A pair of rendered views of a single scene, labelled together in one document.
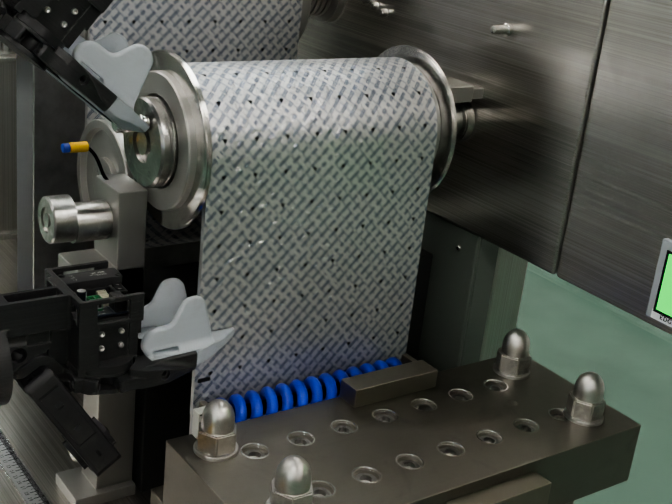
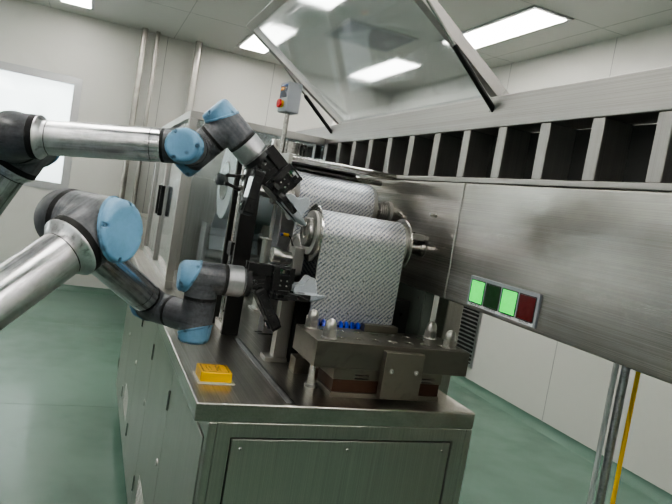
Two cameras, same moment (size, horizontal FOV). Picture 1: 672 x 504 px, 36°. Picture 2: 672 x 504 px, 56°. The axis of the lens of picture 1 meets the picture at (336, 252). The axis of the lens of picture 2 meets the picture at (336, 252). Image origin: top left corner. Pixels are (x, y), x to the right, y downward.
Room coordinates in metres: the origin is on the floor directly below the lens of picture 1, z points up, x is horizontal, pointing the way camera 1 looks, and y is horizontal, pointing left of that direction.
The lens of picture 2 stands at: (-0.70, -0.34, 1.32)
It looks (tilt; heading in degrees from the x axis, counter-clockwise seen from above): 4 degrees down; 15
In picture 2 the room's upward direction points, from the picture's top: 10 degrees clockwise
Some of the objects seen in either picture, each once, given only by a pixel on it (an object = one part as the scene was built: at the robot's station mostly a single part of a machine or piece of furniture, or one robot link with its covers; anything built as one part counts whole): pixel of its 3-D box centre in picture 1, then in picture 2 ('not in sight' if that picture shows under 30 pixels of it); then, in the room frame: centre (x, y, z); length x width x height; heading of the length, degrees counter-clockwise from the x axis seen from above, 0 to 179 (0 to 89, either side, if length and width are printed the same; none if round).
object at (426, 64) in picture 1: (404, 123); (398, 245); (0.99, -0.05, 1.25); 0.15 x 0.01 x 0.15; 37
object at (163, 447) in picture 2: not in sight; (217, 409); (1.61, 0.68, 0.43); 2.52 x 0.64 x 0.86; 37
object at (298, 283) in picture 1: (313, 297); (355, 293); (0.86, 0.02, 1.11); 0.23 x 0.01 x 0.18; 127
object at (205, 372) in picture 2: not in sight; (213, 373); (0.57, 0.24, 0.91); 0.07 x 0.07 x 0.02; 37
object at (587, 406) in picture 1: (588, 394); (450, 338); (0.85, -0.24, 1.05); 0.04 x 0.04 x 0.04
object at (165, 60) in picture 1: (166, 140); (312, 232); (0.84, 0.15, 1.25); 0.15 x 0.01 x 0.15; 37
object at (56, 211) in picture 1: (57, 218); (275, 254); (0.82, 0.23, 1.18); 0.04 x 0.02 x 0.04; 37
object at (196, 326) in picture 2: not in sight; (191, 317); (0.63, 0.35, 1.01); 0.11 x 0.08 x 0.11; 80
